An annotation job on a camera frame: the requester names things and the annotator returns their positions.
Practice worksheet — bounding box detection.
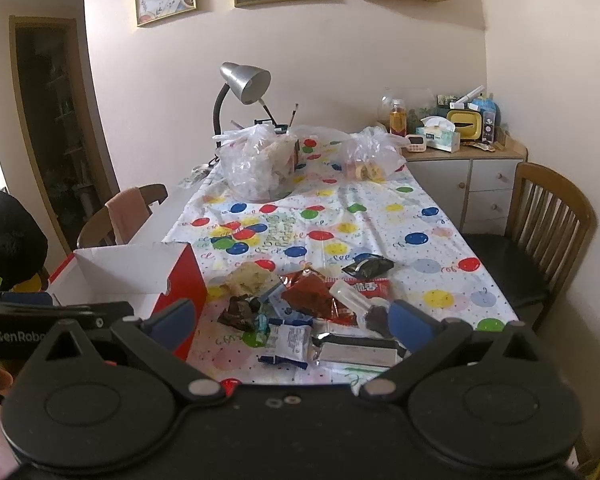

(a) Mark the small black snack packet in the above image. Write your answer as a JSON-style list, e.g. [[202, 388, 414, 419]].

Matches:
[[342, 254, 394, 281]]

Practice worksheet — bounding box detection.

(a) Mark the small clear plastic bag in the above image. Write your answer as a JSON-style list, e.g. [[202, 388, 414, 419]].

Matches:
[[336, 127, 410, 182]]

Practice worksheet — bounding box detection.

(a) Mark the orange juice bottle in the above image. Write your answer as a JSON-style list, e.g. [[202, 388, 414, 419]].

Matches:
[[389, 99, 407, 136]]

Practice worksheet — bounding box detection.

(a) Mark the white drawer cabinet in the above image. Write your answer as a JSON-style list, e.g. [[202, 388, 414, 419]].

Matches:
[[405, 136, 528, 235]]

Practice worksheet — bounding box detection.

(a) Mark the pink cloth on chair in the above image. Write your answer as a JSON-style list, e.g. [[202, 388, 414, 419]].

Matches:
[[105, 188, 151, 245]]

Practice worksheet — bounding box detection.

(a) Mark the large clear plastic bag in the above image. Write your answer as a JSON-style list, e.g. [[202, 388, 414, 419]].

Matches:
[[213, 125, 298, 203]]

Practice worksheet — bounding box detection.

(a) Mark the orange Oreo snack bag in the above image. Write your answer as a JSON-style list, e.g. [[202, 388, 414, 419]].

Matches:
[[280, 268, 356, 326]]

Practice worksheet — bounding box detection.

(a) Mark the red and white cardboard box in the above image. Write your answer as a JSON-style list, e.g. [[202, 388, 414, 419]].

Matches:
[[47, 243, 207, 360]]

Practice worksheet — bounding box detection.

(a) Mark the silver desk lamp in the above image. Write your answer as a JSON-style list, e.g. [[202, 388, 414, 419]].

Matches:
[[212, 62, 272, 136]]

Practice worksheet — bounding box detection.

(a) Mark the wooden chair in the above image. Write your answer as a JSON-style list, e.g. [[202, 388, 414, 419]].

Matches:
[[465, 162, 594, 330], [76, 183, 168, 249]]

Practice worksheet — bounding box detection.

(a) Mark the right wooden chair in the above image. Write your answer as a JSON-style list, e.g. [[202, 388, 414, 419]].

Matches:
[[465, 162, 594, 330]]

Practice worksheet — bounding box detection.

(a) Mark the red lion snack bag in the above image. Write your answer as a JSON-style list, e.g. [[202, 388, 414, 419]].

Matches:
[[329, 280, 390, 327]]

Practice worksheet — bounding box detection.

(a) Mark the silver foil snack pack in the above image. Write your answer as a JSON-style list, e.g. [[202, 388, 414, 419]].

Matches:
[[312, 333, 407, 368]]

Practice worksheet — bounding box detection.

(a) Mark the polka dot party tablecloth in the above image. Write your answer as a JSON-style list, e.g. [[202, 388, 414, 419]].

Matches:
[[166, 133, 516, 387]]

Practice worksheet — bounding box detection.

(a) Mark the clear tray dark cookie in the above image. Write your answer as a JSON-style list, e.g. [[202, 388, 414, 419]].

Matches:
[[329, 280, 392, 339]]

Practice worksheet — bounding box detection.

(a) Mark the tissue box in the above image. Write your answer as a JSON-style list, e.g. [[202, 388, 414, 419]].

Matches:
[[416, 116, 460, 153]]

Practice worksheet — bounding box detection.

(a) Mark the black jacket on chair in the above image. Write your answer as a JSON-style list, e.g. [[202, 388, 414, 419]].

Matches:
[[0, 191, 48, 292]]

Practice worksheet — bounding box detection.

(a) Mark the dark brown candy wrapper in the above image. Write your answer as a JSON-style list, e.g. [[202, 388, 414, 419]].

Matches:
[[218, 295, 261, 333]]

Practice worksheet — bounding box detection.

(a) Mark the blue white snack packet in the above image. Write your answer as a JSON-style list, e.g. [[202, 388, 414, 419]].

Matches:
[[258, 324, 312, 370]]

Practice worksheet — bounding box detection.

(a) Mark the left wooden chair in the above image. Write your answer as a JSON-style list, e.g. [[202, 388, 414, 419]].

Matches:
[[76, 183, 168, 249]]

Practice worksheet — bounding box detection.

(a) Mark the beige snack bag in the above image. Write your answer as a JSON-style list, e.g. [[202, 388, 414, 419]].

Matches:
[[224, 262, 282, 297]]

